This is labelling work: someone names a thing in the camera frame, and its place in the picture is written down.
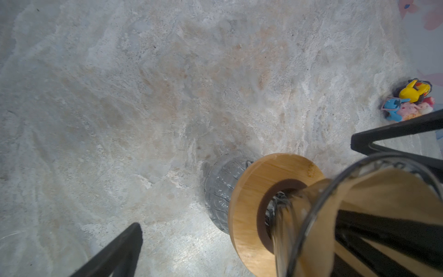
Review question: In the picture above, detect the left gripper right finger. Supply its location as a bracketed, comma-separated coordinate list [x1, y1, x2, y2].
[335, 210, 443, 277]

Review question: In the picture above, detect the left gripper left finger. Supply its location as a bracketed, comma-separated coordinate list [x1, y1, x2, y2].
[72, 222, 143, 277]

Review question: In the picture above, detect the small colourful toy figure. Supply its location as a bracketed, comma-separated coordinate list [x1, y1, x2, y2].
[380, 78, 435, 122]

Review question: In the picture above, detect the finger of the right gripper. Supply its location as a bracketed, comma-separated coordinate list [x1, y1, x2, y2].
[351, 110, 443, 181]

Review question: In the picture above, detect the grey glass dripper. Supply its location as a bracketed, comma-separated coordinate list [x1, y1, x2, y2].
[273, 153, 443, 277]

